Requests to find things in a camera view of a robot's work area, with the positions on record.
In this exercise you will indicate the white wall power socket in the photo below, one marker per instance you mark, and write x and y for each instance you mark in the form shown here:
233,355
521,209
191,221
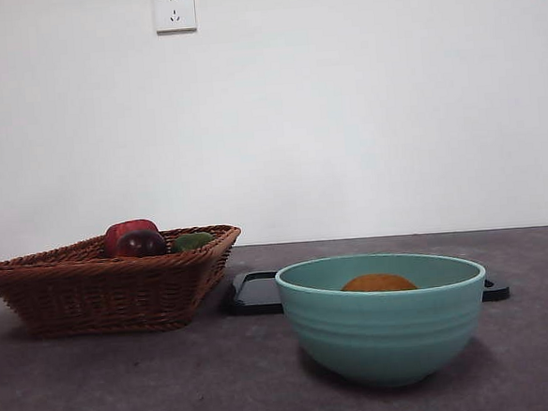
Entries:
175,10

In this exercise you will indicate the brown wicker basket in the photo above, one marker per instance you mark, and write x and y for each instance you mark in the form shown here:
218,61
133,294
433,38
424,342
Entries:
106,297

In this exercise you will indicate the dark blue rectangular tray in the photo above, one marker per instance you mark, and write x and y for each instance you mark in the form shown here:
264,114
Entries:
254,296

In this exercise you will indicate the green fruit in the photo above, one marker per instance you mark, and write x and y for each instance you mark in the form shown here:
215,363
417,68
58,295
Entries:
191,241

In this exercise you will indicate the teal ribbed bowl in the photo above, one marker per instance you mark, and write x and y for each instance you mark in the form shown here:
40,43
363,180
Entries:
387,338

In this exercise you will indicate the brown fuzzy kiwi fruit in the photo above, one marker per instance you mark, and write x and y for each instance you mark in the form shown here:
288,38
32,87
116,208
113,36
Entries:
378,284

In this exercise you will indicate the dark purple round fruit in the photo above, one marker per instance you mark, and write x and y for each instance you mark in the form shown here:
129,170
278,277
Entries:
142,244

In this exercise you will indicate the red apple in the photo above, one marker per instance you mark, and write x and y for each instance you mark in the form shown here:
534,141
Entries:
127,227

